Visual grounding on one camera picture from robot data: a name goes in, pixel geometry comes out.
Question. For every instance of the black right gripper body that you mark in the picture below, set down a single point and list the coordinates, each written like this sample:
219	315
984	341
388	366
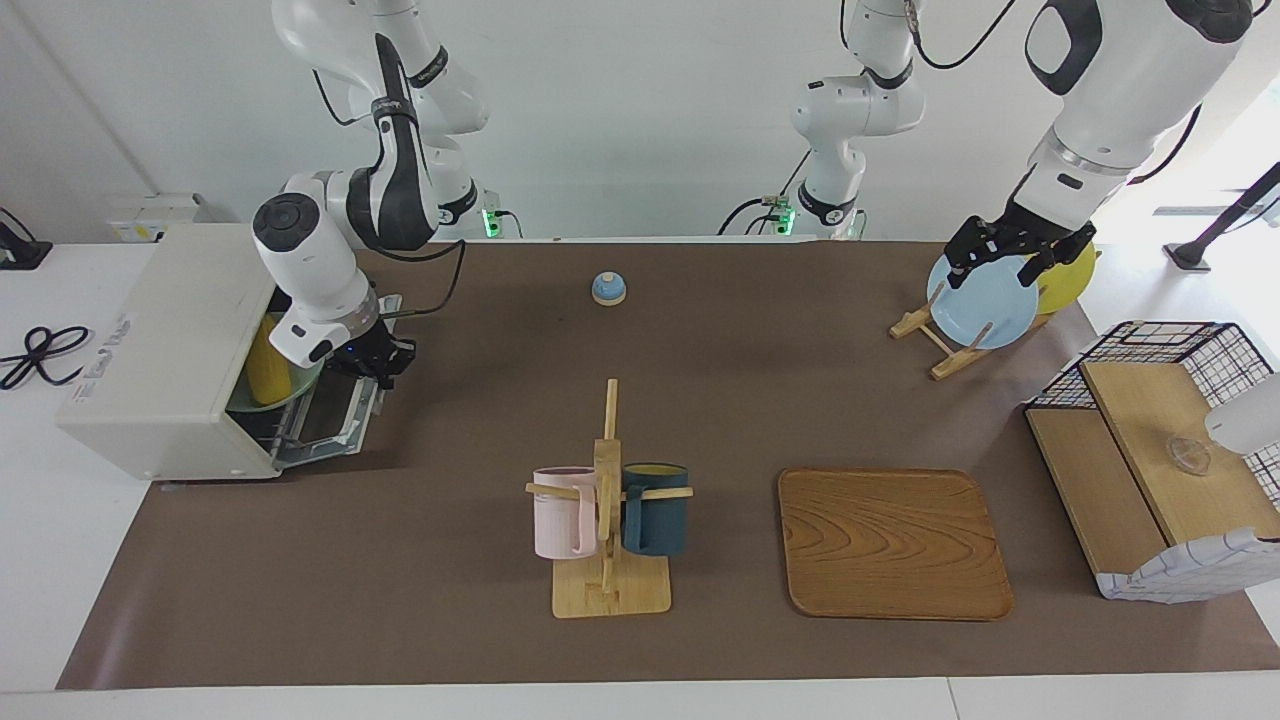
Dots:
370	358

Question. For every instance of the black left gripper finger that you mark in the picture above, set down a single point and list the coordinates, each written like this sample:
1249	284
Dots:
960	270
1035	272

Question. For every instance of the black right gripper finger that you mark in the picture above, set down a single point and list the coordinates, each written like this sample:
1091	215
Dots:
389	381

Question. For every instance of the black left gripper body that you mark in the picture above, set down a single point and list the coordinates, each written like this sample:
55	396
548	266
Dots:
1020	238

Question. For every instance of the glass oven door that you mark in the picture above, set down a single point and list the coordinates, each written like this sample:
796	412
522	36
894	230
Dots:
335	425

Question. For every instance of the pale green plate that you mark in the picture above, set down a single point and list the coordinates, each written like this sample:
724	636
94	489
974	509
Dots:
300	385

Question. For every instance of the yellow corn cob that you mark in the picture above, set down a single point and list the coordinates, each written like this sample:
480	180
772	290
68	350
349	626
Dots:
268	370

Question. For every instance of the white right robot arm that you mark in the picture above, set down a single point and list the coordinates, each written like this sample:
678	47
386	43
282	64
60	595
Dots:
300	250

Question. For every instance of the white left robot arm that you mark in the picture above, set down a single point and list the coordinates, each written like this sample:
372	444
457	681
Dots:
1130	80

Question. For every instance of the cream toaster oven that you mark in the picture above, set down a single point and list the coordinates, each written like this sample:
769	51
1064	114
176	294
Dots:
160	350

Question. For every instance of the yellow plate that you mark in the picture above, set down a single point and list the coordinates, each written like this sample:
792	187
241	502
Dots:
1070	285

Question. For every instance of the light blue plate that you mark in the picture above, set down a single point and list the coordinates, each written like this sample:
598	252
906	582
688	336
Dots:
990	310

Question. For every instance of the wooden plate rack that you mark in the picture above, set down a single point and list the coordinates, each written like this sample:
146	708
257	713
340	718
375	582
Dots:
950	362

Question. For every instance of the brown table mat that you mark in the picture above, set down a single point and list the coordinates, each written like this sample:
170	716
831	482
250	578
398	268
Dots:
500	400

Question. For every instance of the wooden step shelf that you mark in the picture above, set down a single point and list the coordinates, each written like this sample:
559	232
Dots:
1150	420

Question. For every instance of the black angled stand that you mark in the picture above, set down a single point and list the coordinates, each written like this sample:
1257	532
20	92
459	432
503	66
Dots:
1225	220

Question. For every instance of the pink mug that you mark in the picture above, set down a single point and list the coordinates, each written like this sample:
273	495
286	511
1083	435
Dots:
560	520

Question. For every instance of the blue call bell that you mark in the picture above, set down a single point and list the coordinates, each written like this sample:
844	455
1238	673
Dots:
608	290

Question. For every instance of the small clear glass dish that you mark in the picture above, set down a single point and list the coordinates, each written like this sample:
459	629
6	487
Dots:
1188	455

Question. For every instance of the white rounded cylinder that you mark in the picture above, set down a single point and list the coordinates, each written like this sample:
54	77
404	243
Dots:
1250	415

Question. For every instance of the brown wooden tray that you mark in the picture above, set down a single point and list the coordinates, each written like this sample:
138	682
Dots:
890	545

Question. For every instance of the dark teal mug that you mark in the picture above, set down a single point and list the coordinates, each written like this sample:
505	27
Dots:
655	520

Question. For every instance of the wooden mug tree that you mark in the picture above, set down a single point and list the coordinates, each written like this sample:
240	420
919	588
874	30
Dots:
610	590

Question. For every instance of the white checkered cloth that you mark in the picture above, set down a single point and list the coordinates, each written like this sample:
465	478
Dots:
1190	570

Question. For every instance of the black desk clamp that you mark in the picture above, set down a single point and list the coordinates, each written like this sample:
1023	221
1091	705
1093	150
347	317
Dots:
20	255

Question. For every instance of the white wall box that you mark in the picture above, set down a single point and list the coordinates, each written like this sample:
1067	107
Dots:
150	215

